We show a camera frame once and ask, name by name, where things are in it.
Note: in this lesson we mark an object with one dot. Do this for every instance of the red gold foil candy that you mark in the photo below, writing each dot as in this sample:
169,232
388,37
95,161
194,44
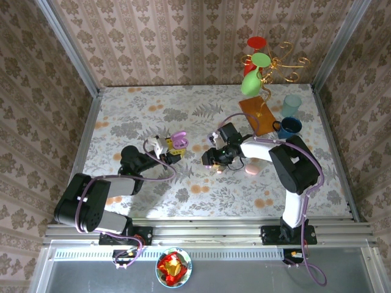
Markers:
171,266

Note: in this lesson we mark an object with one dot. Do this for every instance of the pale teal plastic cup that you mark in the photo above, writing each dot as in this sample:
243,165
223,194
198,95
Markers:
292,105

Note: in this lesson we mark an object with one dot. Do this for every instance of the red plastic wine glass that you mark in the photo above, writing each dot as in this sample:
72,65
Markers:
256,42

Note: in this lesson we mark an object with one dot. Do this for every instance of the aluminium table side rail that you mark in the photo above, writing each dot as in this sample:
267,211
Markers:
330,128
87,137

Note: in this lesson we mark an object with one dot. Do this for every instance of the pink earbud charging case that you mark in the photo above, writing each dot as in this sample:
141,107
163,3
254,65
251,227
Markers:
253,170

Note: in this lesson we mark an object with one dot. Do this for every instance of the aluminium frame post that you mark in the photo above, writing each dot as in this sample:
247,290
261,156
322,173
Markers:
339,45
68,45

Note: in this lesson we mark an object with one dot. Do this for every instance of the dark blue mug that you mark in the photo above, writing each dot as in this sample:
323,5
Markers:
290,129

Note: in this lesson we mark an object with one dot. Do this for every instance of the purple earbud charging case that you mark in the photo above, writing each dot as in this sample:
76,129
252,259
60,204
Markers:
180,142

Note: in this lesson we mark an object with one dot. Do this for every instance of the floral table cover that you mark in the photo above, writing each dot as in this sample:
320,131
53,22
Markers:
171,100

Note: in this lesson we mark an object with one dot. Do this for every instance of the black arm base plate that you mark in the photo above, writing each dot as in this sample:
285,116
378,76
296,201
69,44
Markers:
268,235
145,235

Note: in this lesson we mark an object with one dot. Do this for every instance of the aluminium front rail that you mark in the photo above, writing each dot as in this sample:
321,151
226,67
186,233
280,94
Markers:
207,235

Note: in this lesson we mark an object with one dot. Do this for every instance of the green plastic wine glass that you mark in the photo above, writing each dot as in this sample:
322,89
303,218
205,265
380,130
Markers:
250,85

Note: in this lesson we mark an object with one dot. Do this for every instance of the black power connector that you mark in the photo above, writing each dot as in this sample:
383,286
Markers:
125,255
293,255

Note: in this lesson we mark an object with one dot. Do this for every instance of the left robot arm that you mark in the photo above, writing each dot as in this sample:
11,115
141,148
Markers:
120,185

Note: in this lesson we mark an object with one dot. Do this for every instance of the white patterned bowl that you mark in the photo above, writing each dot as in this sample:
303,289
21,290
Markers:
159,274

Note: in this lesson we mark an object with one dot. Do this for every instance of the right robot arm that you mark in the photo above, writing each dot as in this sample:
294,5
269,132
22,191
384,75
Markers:
259,151

